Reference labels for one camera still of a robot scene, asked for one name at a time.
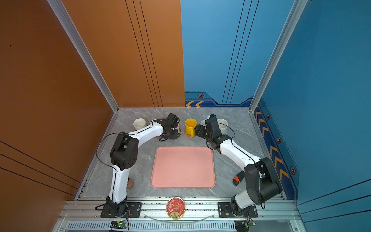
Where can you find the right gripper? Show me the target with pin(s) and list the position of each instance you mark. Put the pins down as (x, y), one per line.
(199, 132)

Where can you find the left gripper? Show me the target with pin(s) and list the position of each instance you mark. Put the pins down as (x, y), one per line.
(175, 136)

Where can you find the white mug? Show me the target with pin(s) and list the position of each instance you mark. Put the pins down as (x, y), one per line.
(223, 125)

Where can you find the yellow mug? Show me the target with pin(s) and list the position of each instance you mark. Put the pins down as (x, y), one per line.
(190, 125)

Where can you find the cream mug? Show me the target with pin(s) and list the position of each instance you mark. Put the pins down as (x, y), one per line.
(139, 124)

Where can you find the red mug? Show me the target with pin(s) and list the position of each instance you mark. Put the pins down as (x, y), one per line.
(176, 126)

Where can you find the glossy dark brown coaster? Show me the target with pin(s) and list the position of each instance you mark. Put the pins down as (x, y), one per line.
(179, 133)

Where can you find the purple mug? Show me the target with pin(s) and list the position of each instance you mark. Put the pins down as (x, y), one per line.
(203, 123)

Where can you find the woven rattan coaster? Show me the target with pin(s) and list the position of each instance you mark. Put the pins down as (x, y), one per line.
(191, 134)

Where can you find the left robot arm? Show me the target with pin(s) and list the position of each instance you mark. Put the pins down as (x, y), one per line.
(124, 154)

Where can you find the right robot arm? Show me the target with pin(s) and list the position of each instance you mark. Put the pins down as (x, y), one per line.
(261, 179)

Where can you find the pink tray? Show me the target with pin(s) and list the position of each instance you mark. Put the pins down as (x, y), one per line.
(183, 168)

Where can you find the black orange utility knife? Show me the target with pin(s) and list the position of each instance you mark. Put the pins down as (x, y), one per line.
(238, 178)

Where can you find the brown spice jar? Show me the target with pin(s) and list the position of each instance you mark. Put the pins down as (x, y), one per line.
(130, 183)

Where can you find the right circuit board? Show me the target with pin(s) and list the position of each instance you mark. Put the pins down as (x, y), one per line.
(244, 225)

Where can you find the left green circuit board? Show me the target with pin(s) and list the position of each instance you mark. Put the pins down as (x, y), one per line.
(119, 226)

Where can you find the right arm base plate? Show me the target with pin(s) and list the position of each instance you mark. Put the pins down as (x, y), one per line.
(225, 210)

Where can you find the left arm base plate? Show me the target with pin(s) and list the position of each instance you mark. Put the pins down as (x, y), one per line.
(123, 210)

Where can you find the aluminium front rail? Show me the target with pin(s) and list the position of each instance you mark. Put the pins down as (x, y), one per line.
(201, 215)

